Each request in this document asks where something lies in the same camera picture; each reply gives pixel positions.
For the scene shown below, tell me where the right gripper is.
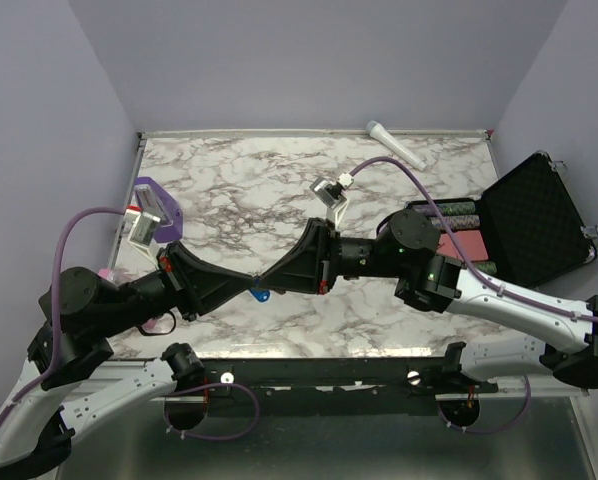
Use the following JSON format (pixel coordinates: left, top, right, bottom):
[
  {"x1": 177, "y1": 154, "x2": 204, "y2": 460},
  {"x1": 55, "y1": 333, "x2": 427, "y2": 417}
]
[{"x1": 258, "y1": 219, "x2": 404, "y2": 296}]

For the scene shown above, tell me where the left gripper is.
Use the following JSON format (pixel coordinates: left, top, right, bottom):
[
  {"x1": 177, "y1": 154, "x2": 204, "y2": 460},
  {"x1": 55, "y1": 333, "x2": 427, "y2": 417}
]
[{"x1": 99, "y1": 239, "x2": 257, "y2": 337}]

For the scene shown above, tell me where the blue key tag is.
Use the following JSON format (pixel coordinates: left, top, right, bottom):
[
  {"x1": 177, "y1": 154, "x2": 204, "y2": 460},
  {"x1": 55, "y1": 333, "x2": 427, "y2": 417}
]
[{"x1": 250, "y1": 289, "x2": 270, "y2": 303}]

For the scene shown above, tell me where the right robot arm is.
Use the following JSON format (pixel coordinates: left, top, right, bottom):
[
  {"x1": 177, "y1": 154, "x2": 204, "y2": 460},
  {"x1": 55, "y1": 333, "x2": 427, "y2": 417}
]
[{"x1": 257, "y1": 210, "x2": 598, "y2": 392}]

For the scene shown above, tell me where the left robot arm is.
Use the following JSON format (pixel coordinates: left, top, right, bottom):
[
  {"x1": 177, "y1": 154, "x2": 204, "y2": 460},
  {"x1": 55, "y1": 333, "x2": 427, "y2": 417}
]
[{"x1": 0, "y1": 242, "x2": 253, "y2": 479}]

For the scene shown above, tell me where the pink metronome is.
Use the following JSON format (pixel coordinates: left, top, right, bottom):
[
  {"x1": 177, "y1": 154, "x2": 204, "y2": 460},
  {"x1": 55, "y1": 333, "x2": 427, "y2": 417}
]
[{"x1": 98, "y1": 268, "x2": 133, "y2": 285}]

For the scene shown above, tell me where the purple metronome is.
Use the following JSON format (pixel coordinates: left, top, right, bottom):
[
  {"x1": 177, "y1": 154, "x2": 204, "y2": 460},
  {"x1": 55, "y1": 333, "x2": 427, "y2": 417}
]
[{"x1": 133, "y1": 176, "x2": 183, "y2": 244}]

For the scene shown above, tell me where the white microphone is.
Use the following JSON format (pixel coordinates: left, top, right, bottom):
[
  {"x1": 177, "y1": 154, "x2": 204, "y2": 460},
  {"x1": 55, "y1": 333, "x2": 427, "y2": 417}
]
[{"x1": 366, "y1": 121, "x2": 427, "y2": 171}]

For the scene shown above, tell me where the pink card deck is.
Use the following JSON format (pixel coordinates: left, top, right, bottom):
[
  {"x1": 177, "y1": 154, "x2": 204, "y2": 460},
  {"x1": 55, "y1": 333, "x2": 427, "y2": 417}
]
[{"x1": 437, "y1": 230, "x2": 489, "y2": 262}]

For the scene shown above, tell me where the black poker chip case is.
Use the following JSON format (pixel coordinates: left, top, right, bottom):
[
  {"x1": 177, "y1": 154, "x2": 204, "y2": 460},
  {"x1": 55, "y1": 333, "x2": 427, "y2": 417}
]
[{"x1": 403, "y1": 151, "x2": 598, "y2": 291}]

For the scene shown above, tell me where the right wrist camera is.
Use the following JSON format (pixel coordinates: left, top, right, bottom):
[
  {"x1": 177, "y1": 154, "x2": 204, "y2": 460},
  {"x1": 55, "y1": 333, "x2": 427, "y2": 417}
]
[{"x1": 310, "y1": 173, "x2": 354, "y2": 229}]

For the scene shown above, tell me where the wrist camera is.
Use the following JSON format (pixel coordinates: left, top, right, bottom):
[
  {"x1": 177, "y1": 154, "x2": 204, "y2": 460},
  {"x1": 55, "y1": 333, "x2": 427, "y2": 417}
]
[
  {"x1": 124, "y1": 205, "x2": 160, "y2": 266},
  {"x1": 310, "y1": 173, "x2": 354, "y2": 229}
]

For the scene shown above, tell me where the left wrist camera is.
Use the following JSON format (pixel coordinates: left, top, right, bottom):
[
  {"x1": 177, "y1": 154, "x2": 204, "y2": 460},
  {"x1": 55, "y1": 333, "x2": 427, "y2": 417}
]
[{"x1": 124, "y1": 205, "x2": 160, "y2": 266}]

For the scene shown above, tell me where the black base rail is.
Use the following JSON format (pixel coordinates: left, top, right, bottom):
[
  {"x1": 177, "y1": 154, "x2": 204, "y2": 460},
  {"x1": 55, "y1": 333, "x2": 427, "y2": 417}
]
[{"x1": 161, "y1": 343, "x2": 498, "y2": 417}]

